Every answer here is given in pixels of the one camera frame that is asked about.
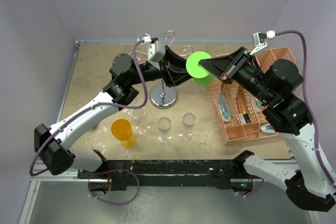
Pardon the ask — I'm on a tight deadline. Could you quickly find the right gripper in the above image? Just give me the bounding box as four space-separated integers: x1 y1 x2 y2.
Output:
199 46 275 104

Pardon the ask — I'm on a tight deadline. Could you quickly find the blue item in organizer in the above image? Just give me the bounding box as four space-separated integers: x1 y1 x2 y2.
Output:
218 93 232 123

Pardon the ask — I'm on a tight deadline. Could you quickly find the orange plastic wine glass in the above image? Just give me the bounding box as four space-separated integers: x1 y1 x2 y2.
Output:
111 119 137 148

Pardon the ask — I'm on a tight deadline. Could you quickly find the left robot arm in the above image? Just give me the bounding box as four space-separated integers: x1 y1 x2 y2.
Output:
34 45 191 178

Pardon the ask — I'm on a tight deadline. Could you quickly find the yellow black marker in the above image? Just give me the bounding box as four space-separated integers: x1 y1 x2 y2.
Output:
239 110 251 124

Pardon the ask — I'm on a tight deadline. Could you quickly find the green white pen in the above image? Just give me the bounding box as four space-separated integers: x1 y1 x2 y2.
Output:
253 97 261 107

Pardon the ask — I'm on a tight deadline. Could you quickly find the clear wine glass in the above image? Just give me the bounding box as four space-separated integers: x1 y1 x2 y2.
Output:
131 108 151 135
157 117 172 147
178 112 196 144

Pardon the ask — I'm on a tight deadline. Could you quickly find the green plastic wine glass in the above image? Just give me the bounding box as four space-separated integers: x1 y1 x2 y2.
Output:
186 51 214 87

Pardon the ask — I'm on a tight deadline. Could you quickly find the red pen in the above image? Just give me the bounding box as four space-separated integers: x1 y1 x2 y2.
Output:
237 94 243 114

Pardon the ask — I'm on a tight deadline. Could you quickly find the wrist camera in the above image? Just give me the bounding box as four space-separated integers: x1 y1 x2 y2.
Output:
143 36 165 70
249 30 276 56

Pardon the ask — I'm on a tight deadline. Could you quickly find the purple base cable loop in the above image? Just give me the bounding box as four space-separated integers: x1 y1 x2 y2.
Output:
88 166 143 206

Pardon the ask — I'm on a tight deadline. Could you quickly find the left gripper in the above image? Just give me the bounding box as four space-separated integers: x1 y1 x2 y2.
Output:
128 46 198 87

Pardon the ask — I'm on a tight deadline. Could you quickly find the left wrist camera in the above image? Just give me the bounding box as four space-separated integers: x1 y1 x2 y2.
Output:
143 36 165 70

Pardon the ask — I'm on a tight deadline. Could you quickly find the chrome wine glass rack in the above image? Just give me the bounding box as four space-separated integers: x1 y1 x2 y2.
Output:
135 30 194 109

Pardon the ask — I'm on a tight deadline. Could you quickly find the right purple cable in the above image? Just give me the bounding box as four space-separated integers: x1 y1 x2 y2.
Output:
274 29 336 185

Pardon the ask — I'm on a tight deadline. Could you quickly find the black base frame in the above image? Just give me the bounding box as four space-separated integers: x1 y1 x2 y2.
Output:
78 159 254 193

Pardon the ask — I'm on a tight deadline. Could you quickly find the orange plastic file organizer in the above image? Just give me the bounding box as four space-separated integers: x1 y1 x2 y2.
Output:
207 47 296 145

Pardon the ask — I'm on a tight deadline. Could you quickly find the blue white stapler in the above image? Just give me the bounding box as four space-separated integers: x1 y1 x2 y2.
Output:
260 123 276 135

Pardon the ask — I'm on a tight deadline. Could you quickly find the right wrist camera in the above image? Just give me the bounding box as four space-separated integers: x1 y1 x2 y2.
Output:
249 30 276 56

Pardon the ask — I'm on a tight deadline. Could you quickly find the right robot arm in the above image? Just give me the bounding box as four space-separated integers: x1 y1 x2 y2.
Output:
199 47 335 212

